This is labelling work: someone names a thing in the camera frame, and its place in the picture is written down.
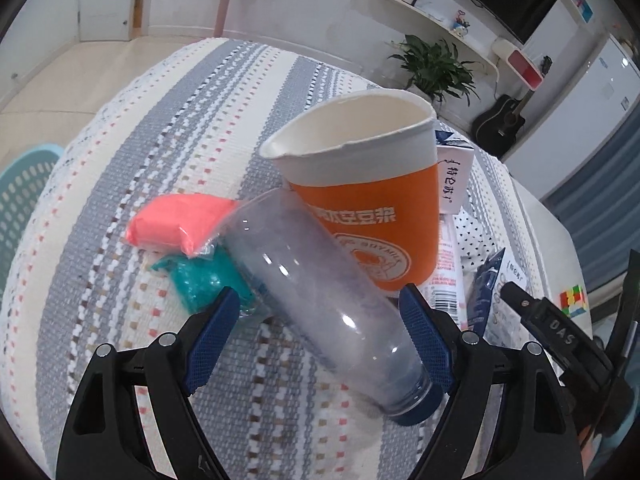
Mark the orange and white paper cup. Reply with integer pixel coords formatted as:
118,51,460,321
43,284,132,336
259,89,441,293

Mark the teal plastic packet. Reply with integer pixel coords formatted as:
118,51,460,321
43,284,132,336
150,247,262,319

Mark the white curved wall shelf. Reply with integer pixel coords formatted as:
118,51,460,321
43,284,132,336
367,0,523,92

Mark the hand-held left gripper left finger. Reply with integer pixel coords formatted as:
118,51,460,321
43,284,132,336
55,286,241,480

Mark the green potted plant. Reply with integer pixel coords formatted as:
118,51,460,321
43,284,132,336
387,34,483,109

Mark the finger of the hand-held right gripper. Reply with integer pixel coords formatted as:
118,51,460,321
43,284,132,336
500,281,615,392
618,254,640,378

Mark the colourful puzzle cube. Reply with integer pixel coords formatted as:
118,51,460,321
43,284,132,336
560,285,587,317

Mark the clear plastic bottle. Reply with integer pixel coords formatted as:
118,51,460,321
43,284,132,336
220,187,446,426

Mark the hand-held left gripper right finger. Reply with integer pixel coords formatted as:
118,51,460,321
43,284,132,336
398,282,586,480

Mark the pink plastic packet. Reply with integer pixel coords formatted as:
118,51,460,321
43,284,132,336
126,195,241,257

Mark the white polka dot packet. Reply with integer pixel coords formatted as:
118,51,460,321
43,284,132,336
450,205,495,272

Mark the black acoustic guitar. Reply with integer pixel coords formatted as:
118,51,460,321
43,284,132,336
471,72,539,157

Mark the white refrigerator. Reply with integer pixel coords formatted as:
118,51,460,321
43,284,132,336
500,35,640,197

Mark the blue and white milk carton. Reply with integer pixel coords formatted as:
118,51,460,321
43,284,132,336
434,130,475,217

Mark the red wall box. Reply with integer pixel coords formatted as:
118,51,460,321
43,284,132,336
505,49,545,90

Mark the light blue plastic basket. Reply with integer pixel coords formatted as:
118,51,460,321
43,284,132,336
0,145,65,307

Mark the striped woven tablecloth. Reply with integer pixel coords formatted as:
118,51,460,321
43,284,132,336
0,37,596,480

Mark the white door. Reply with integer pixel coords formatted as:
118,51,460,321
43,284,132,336
77,0,143,43

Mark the dark blue packet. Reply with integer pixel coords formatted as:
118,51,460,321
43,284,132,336
466,247,531,347

